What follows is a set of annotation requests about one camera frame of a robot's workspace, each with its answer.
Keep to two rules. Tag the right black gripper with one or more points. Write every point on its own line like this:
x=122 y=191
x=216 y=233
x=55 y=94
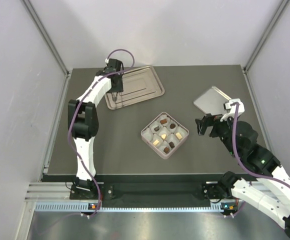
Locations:
x=208 y=120

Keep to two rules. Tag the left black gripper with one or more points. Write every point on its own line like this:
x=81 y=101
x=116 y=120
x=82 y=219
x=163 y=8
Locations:
x=119 y=88

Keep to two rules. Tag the silver tin lid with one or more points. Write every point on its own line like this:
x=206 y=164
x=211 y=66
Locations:
x=212 y=101

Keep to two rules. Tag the dark round chocolate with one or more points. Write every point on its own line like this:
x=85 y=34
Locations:
x=172 y=126

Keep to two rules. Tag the metal tongs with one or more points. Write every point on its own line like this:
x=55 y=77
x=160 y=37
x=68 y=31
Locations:
x=114 y=96

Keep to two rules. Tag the dark chocolate cube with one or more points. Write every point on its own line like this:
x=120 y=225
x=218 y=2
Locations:
x=171 y=144

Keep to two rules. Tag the brown chocolate piece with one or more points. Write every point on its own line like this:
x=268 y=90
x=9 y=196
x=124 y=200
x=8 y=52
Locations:
x=163 y=121

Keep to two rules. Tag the milk brown chocolate block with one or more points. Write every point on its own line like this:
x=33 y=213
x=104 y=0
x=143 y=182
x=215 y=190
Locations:
x=166 y=150

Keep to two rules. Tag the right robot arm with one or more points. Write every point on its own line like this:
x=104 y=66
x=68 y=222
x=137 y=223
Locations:
x=240 y=140

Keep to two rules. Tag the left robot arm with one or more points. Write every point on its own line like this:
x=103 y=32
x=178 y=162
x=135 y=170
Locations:
x=83 y=123

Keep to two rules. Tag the white paper cup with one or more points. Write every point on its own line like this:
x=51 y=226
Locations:
x=174 y=139
x=155 y=124
x=164 y=131
x=164 y=117
x=180 y=133
x=168 y=126
x=158 y=138
x=148 y=134
x=163 y=145

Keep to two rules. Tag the silver metal tray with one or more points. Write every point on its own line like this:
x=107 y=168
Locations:
x=139 y=85

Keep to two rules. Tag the pink square tin box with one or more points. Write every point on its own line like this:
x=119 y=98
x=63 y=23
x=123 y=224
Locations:
x=165 y=157

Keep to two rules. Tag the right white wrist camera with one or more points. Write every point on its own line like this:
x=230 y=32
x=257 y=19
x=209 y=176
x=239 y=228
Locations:
x=231 y=107

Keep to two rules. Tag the white cable duct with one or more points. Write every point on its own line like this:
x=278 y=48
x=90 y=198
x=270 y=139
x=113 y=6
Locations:
x=87 y=207

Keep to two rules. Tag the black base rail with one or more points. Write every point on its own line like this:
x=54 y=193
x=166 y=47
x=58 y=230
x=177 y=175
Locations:
x=153 y=191

